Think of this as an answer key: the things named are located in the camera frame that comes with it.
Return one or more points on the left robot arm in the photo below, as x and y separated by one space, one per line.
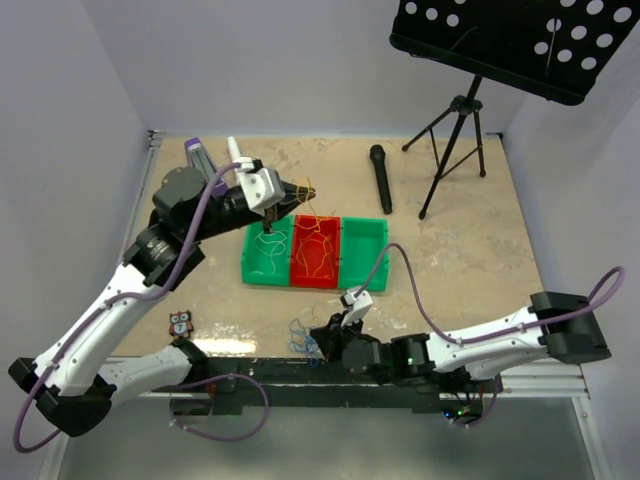
70 383

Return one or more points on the red bin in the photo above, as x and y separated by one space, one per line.
315 255

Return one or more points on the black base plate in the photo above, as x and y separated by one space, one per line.
234 383

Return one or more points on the black microphone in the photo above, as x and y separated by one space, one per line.
377 156

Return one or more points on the white microphone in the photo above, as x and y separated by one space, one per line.
233 148

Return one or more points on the owl number tile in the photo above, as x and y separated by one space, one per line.
181 325

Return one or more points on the black music stand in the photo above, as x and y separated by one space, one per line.
552 49

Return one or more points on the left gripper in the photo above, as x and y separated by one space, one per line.
294 196

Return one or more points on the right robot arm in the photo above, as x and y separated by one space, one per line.
555 325

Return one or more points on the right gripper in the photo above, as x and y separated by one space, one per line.
330 337

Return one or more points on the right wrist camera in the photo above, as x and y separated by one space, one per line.
356 302

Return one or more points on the purple metronome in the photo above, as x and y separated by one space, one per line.
198 158

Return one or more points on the green bin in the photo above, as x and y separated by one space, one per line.
266 257
362 240

